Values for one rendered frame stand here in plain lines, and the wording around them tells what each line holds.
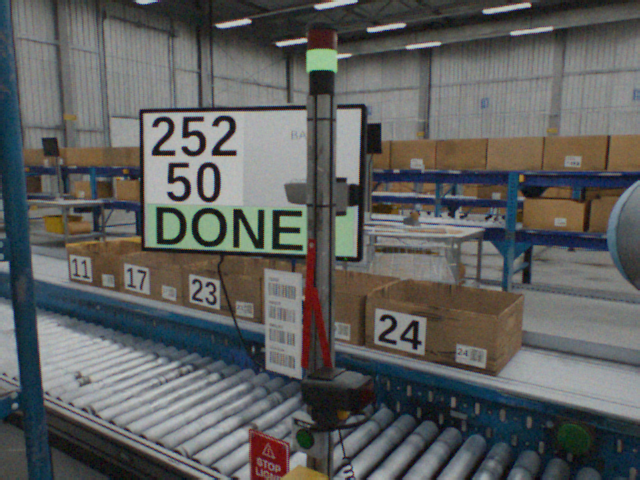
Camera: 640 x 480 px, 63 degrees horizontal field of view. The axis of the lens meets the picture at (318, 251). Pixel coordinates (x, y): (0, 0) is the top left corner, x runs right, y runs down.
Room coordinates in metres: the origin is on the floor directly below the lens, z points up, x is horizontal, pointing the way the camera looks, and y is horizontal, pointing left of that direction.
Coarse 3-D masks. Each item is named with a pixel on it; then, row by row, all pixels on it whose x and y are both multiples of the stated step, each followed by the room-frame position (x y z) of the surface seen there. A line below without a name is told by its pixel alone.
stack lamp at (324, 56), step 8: (312, 32) 0.89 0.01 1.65; (320, 32) 0.89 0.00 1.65; (328, 32) 0.89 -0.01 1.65; (336, 32) 0.90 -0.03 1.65; (312, 40) 0.89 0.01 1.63; (320, 40) 0.89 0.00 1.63; (328, 40) 0.89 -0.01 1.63; (336, 40) 0.90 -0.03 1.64; (312, 48) 0.89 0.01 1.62; (320, 48) 0.89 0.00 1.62; (328, 48) 0.89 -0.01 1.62; (336, 48) 0.90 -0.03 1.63; (312, 56) 0.89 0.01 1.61; (320, 56) 0.89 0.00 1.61; (328, 56) 0.89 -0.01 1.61; (336, 56) 0.90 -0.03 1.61; (312, 64) 0.89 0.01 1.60; (320, 64) 0.89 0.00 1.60; (328, 64) 0.89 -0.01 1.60; (336, 64) 0.90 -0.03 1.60
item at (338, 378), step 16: (320, 368) 0.87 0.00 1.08; (336, 368) 0.86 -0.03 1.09; (304, 384) 0.83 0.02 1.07; (320, 384) 0.82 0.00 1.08; (336, 384) 0.80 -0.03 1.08; (352, 384) 0.80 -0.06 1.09; (368, 384) 0.81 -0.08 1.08; (304, 400) 0.83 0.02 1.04; (320, 400) 0.81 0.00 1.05; (336, 400) 0.79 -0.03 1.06; (352, 400) 0.78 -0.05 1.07; (368, 400) 0.80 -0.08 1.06; (320, 416) 0.83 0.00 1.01; (336, 416) 0.82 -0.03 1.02
